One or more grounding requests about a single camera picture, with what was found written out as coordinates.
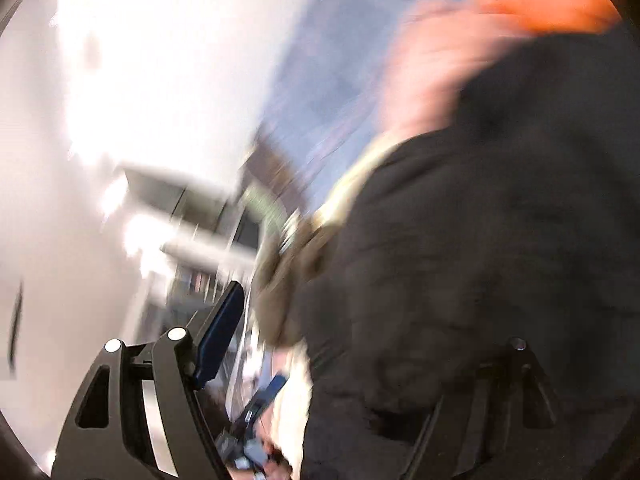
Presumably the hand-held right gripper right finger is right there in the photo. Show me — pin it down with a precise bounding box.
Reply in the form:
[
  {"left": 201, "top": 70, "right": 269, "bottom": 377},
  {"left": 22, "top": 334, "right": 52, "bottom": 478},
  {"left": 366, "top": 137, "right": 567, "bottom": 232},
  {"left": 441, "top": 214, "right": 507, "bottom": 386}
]
[{"left": 407, "top": 337, "right": 561, "bottom": 480}]

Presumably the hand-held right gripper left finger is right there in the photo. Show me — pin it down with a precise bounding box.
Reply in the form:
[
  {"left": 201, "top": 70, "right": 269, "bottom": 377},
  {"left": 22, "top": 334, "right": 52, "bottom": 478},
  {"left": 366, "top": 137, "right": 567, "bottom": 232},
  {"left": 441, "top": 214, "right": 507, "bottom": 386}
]
[{"left": 50, "top": 281, "right": 246, "bottom": 480}]

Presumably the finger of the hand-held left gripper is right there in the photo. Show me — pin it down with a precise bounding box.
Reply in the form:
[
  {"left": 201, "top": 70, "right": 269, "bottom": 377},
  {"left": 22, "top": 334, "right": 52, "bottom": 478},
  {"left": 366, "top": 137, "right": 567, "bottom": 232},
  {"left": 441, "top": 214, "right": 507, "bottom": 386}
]
[{"left": 244, "top": 371, "right": 290, "bottom": 423}]

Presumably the black puffer jacket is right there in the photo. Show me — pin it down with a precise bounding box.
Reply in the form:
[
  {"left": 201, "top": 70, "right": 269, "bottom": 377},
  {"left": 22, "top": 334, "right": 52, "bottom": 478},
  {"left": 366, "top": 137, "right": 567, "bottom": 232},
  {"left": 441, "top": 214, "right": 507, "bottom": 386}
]
[{"left": 292, "top": 25, "right": 640, "bottom": 480}]

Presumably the cream floral fleece blanket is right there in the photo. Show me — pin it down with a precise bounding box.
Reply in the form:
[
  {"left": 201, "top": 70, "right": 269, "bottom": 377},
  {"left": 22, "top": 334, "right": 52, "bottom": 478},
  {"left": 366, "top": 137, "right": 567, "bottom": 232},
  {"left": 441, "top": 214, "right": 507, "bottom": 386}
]
[{"left": 267, "top": 345, "right": 316, "bottom": 480}]

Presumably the olive knit cloth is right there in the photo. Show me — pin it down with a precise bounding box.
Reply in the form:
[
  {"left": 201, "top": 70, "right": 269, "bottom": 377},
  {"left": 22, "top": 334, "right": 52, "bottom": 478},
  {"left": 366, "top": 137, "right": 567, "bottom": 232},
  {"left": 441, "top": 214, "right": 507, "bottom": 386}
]
[{"left": 249, "top": 207, "right": 348, "bottom": 347}]

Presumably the grey shelf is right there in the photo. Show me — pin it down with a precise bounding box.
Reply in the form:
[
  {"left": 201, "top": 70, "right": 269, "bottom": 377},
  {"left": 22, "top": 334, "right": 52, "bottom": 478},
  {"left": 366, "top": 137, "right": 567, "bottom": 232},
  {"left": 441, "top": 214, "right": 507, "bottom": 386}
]
[{"left": 122, "top": 162, "right": 263, "bottom": 321}]

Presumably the pink quilted garment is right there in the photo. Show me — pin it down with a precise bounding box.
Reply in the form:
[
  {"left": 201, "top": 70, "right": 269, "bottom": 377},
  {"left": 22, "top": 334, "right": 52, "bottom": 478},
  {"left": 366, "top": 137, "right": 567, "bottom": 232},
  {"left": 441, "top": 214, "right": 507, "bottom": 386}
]
[{"left": 377, "top": 0, "right": 511, "bottom": 148}]

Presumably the blue plaid bed sheet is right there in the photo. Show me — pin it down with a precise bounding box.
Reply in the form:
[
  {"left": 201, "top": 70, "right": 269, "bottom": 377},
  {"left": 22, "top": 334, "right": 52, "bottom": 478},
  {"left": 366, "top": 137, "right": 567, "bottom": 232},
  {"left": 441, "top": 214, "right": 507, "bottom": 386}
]
[{"left": 252, "top": 0, "right": 473, "bottom": 216}]

